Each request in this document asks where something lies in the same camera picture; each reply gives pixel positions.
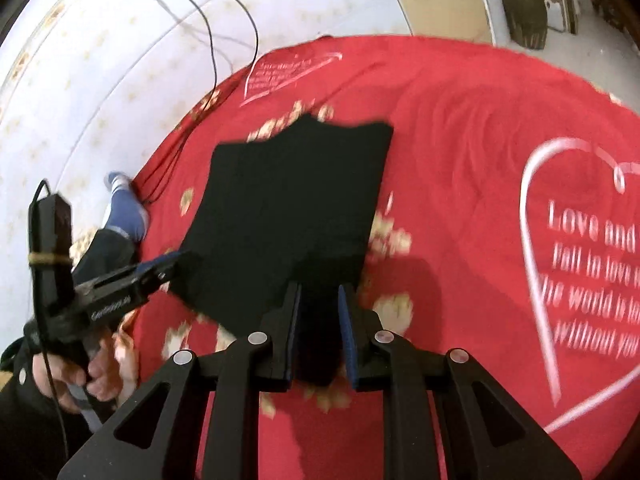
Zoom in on pale peach cloth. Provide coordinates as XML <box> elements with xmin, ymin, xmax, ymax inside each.
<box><xmin>112</xmin><ymin>310</ymin><xmax>144</xmax><ymax>406</ymax></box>

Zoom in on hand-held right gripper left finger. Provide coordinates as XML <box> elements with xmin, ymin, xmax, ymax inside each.
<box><xmin>57</xmin><ymin>280</ymin><xmax>304</xmax><ymax>480</ymax></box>

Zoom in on person's dark trouser leg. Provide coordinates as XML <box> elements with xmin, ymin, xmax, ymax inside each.
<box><xmin>70</xmin><ymin>227</ymin><xmax>139</xmax><ymax>292</ymax></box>

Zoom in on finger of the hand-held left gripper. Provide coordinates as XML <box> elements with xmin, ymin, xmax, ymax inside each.
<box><xmin>132</xmin><ymin>251</ymin><xmax>201</xmax><ymax>293</ymax></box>

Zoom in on blue striped sock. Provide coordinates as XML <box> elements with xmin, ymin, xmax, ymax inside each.
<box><xmin>103</xmin><ymin>171</ymin><xmax>151</xmax><ymax>242</ymax></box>

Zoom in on person's left hand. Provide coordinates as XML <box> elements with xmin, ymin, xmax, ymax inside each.
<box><xmin>32</xmin><ymin>332</ymin><xmax>124</xmax><ymax>404</ymax></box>

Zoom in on red printed blanket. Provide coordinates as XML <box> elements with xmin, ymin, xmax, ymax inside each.
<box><xmin>117</xmin><ymin>34</ymin><xmax>640</xmax><ymax>480</ymax></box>

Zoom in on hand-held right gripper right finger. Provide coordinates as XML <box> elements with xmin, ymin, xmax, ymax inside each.
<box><xmin>337</xmin><ymin>284</ymin><xmax>583</xmax><ymax>480</ymax></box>

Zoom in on black pants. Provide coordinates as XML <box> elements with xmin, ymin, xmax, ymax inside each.
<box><xmin>172</xmin><ymin>114</ymin><xmax>395</xmax><ymax>387</ymax></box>

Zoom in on black cable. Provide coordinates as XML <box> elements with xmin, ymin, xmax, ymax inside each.
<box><xmin>135</xmin><ymin>0</ymin><xmax>221</xmax><ymax>206</ymax></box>
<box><xmin>142</xmin><ymin>0</ymin><xmax>261</xmax><ymax>111</ymax></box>

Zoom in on small white board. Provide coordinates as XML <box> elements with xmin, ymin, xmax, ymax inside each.
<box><xmin>544</xmin><ymin>0</ymin><xmax>569</xmax><ymax>32</ymax></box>

